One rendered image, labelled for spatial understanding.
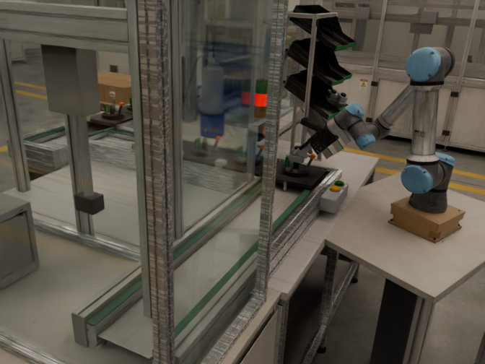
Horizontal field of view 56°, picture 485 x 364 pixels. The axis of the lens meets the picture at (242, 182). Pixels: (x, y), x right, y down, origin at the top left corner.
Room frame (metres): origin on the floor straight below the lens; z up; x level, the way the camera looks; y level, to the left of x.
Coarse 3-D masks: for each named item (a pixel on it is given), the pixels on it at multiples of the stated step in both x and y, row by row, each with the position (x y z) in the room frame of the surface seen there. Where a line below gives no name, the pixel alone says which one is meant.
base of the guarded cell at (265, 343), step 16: (272, 304) 1.16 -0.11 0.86; (256, 320) 1.08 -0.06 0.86; (272, 320) 1.17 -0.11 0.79; (240, 336) 1.01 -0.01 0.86; (256, 336) 1.09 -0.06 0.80; (272, 336) 1.19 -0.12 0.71; (0, 352) 0.91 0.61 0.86; (240, 352) 0.97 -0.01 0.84; (256, 352) 1.07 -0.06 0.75; (272, 352) 1.20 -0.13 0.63
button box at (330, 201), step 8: (344, 184) 1.90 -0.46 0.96; (328, 192) 1.81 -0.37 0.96; (336, 192) 1.81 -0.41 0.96; (344, 192) 1.86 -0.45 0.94; (320, 200) 1.76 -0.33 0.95; (328, 200) 1.74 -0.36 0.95; (336, 200) 1.74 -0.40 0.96; (320, 208) 1.75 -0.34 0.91; (328, 208) 1.74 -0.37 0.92; (336, 208) 1.75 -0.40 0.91
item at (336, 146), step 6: (300, 108) 2.25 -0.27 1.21; (312, 108) 2.35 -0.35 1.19; (300, 114) 2.25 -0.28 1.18; (312, 114) 2.35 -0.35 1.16; (318, 114) 2.33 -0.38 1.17; (300, 120) 2.25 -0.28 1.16; (312, 120) 2.31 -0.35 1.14; (318, 120) 2.33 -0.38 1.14; (324, 120) 2.31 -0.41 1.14; (312, 132) 2.21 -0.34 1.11; (336, 144) 2.26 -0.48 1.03; (324, 150) 2.16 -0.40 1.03; (330, 150) 2.15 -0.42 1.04; (336, 150) 2.26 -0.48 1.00; (324, 156) 2.16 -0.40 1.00; (330, 156) 2.14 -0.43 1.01
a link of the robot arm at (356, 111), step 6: (348, 108) 1.89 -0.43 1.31; (354, 108) 1.87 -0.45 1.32; (360, 108) 1.90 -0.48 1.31; (336, 114) 1.94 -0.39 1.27; (342, 114) 1.90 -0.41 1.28; (348, 114) 1.88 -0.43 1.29; (354, 114) 1.87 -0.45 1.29; (360, 114) 1.87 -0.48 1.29; (336, 120) 1.90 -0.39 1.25; (342, 120) 1.89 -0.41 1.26; (348, 120) 1.87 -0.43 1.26; (354, 120) 1.86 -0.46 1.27; (342, 126) 1.89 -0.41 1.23; (348, 126) 1.87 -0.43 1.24
